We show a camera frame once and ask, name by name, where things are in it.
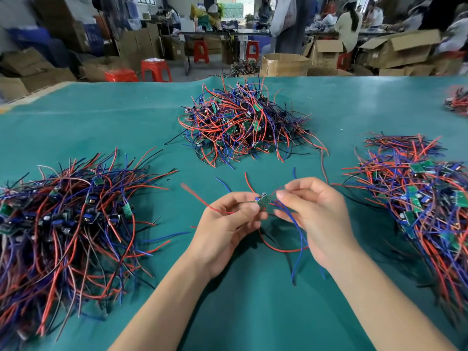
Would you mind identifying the bundle of coloured wires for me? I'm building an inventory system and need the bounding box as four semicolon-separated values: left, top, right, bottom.
230;58;261;77

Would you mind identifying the large open cardboard box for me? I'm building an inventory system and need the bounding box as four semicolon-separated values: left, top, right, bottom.
360;29;442;69

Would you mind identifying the single wired green circuit board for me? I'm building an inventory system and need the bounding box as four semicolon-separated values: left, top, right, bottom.
181;167;309;286

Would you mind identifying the flat cardboard box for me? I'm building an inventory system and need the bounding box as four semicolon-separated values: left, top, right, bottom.
378;63;436;77

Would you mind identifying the grey work table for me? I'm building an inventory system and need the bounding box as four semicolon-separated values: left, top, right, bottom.
178;29;272;76

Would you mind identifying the person's right hand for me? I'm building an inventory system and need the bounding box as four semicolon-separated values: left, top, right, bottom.
274;177;362;271

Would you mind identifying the heap of brown cardboard boxes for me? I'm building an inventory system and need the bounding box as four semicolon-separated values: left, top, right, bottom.
0;22;185;103

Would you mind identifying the blue plastic crate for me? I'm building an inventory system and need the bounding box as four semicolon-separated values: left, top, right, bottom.
7;27;52;52

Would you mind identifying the person's right forearm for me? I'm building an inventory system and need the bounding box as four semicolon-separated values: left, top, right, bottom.
320;248;458;351

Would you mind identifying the person's left hand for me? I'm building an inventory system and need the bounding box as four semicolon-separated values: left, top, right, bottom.
190;192;270;278

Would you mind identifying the teal table mat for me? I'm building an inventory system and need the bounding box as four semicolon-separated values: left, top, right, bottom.
0;76;468;351

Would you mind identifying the white plastic bag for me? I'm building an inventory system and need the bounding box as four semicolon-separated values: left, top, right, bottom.
270;0;297;37

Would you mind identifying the person's left forearm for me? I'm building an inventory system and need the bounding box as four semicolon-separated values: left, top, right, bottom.
108;248;221;351

